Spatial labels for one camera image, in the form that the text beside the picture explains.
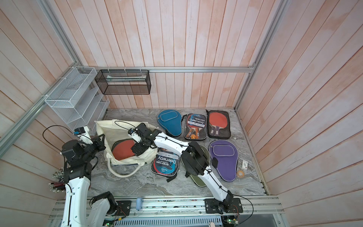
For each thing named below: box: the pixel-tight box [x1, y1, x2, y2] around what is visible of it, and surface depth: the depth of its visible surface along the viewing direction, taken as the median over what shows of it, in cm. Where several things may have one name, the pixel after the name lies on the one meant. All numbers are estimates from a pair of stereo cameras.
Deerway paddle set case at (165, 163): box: [150, 147, 181, 177], surface depth 88 cm
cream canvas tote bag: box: [94, 119, 159, 178], surface depth 78 cm
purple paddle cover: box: [208, 139, 239, 183], surface depth 92 cm
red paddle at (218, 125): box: [205, 109, 232, 140], surface depth 109 cm
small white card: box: [242, 159, 249, 170], surface depth 90 cm
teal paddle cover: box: [156, 109, 182, 137], surface depth 110 cm
